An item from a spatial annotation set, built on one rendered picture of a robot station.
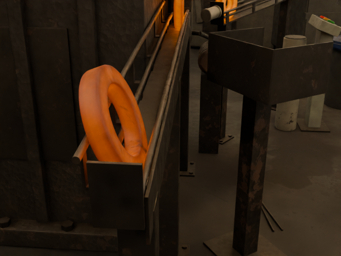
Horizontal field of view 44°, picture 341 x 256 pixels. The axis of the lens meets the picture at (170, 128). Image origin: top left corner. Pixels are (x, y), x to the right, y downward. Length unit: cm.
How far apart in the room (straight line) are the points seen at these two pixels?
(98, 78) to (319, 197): 138
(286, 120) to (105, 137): 192
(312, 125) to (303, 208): 86
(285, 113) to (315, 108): 18
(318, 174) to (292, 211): 35
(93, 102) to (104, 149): 7
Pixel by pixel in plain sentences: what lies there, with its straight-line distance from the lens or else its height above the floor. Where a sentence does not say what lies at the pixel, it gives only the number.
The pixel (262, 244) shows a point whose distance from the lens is 153.
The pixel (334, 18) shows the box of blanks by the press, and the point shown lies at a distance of 382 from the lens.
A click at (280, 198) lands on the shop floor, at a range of 181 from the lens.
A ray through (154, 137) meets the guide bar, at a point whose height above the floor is 64.
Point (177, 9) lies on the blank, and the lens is 160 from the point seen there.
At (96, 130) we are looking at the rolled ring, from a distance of 60.
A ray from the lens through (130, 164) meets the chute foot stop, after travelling 55.
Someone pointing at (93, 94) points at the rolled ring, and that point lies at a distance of 61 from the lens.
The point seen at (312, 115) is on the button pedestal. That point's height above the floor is 8.
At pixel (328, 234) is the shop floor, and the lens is 165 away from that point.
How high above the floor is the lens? 92
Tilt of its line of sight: 22 degrees down
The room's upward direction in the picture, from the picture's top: straight up
